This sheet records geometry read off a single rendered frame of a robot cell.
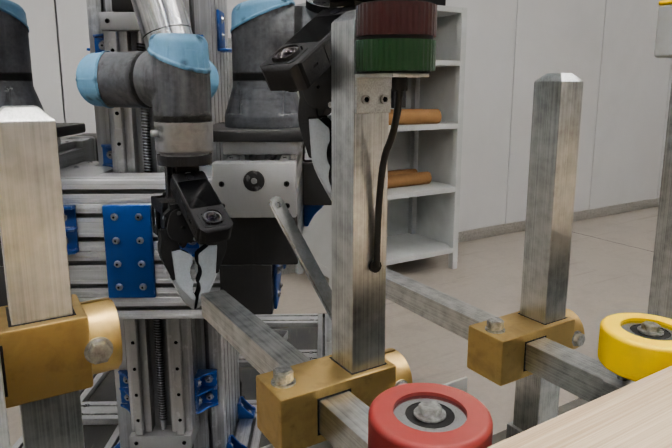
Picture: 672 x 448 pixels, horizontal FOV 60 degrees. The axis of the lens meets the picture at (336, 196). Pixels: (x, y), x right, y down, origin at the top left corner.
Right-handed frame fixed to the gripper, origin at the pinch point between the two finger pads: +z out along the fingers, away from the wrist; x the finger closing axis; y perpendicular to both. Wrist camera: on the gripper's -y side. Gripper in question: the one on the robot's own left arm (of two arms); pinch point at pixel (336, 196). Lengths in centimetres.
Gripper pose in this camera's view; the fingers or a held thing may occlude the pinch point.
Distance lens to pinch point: 58.5
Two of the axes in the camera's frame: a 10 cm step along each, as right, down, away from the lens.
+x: -7.8, -1.2, 6.1
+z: 0.0, 9.8, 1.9
